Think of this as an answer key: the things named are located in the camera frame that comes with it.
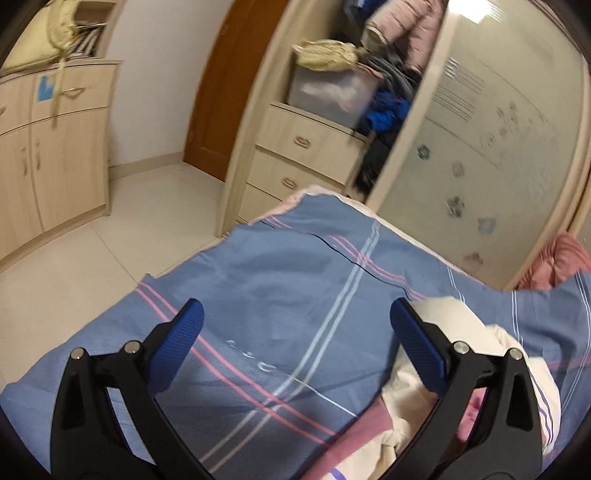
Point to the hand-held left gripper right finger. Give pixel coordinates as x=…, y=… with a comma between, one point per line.
x=418, y=341

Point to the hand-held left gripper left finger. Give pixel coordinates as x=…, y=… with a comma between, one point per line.
x=178, y=337

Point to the pink and white hooded jacket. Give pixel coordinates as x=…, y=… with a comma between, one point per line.
x=498, y=341

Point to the dark hanging clothes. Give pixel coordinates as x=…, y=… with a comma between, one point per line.
x=374, y=161

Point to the blue plaid bed cover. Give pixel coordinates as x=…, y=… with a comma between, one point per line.
x=286, y=286

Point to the wardrobe drawer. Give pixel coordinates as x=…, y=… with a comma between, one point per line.
x=258, y=203
x=295, y=173
x=309, y=134

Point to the pink quilt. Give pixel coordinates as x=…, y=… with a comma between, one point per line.
x=563, y=258

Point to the frosted floral sliding door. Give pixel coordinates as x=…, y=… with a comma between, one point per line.
x=485, y=138

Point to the light wood cabinet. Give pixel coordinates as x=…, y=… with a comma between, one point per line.
x=60, y=152

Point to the blue clothing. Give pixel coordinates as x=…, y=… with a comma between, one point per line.
x=385, y=113

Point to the brown wooden door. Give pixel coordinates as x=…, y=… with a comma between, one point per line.
x=221, y=92

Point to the light wood wardrobe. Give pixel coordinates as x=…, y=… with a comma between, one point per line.
x=258, y=92

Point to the clear plastic storage box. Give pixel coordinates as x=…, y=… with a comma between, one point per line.
x=328, y=94

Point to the grey clothing pile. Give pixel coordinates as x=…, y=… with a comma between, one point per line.
x=392, y=74

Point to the beige cloth bag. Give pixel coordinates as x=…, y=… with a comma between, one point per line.
x=325, y=53

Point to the striped books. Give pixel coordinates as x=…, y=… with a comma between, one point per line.
x=85, y=44

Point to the pink puffer jacket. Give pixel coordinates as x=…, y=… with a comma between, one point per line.
x=415, y=23

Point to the pale yellow cushion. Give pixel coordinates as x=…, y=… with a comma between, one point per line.
x=41, y=37

